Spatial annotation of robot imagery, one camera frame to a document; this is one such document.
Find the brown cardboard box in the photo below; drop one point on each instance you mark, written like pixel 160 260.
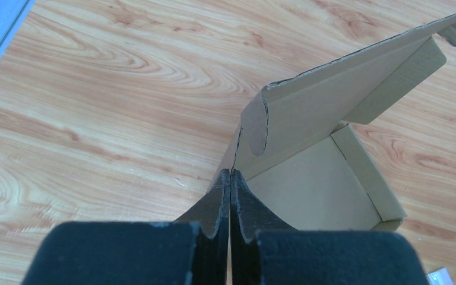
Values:
pixel 297 150

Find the small white packet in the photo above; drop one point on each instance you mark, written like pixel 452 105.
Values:
pixel 439 277

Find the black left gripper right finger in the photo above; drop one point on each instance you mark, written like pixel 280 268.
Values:
pixel 267 250

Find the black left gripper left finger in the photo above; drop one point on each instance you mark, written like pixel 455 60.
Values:
pixel 189 250

